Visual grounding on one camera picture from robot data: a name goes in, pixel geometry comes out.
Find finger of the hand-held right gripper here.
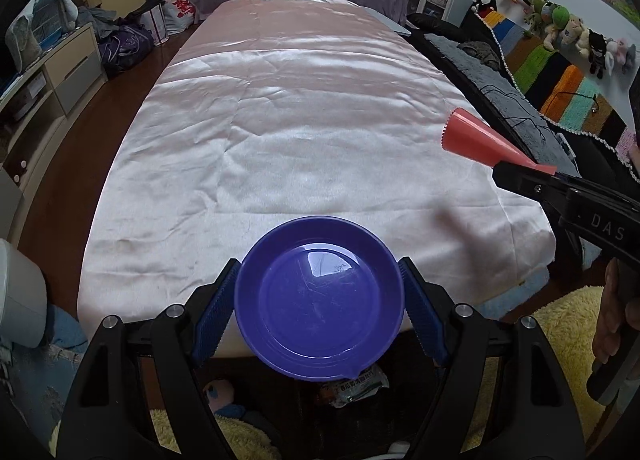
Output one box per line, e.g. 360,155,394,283
491,161,568,211

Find black cushion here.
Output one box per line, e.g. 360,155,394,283
407,14,468,38

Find white red shopping bag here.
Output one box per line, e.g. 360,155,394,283
162,0,201,36

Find wooden television cabinet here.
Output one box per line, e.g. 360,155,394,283
0,22,108,241

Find yellow fluffy mat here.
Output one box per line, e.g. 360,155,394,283
150,285,618,460

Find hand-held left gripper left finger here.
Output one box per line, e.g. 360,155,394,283
52,257,241,460

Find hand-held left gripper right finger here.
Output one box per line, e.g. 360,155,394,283
397,256,586,460

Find green white snack packet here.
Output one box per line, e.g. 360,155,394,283
320,370,390,408

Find blue denim jeans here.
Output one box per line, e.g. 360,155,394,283
0,304,91,446

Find black sofa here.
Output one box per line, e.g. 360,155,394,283
407,12,640,221

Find purple plastic plate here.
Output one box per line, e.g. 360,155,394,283
234,216,405,382

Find grey fluffy blanket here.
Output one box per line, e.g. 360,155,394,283
425,32,576,166

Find colourful knitted blanket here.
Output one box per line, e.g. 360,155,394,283
467,10,640,176

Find row of plush toys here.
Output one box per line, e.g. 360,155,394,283
472,0,640,80

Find white blue plush doll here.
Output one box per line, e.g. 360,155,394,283
202,379,266,433

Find grey clothes heap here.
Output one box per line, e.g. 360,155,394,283
75,5,118,41

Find covered pet cage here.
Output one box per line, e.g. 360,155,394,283
6,0,80,72

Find purple bag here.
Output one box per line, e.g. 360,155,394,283
97,24,156,78

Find white trash bin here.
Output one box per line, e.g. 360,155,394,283
0,239,50,348

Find dark olive cloth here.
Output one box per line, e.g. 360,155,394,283
457,41,502,72

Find pink satin tablecloth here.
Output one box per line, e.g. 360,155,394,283
77,0,557,356

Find black cable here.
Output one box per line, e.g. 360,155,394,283
482,85,601,141

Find person's right hand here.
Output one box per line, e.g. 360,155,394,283
594,260,640,373

